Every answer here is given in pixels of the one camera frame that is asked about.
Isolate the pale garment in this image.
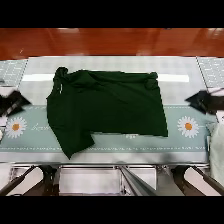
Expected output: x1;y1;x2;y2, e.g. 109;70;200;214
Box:
205;121;224;188

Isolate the dark green T-shirt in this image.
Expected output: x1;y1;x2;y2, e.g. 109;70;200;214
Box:
45;66;169;160

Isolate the silver frame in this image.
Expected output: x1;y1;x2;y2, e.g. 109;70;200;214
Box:
0;161;224;197

